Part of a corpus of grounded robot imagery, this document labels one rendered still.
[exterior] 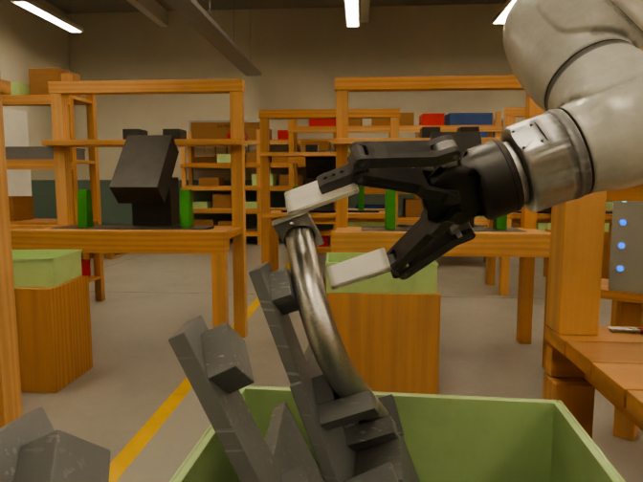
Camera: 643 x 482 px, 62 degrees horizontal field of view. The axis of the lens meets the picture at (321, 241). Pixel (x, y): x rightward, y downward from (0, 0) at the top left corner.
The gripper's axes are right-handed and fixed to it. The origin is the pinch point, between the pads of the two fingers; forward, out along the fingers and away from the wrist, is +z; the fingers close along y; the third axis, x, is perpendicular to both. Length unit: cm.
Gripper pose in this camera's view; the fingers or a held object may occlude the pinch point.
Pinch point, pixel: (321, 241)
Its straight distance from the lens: 56.1
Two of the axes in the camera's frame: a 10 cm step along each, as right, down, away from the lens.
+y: -3.2, -5.8, -7.5
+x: 1.7, 7.4, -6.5
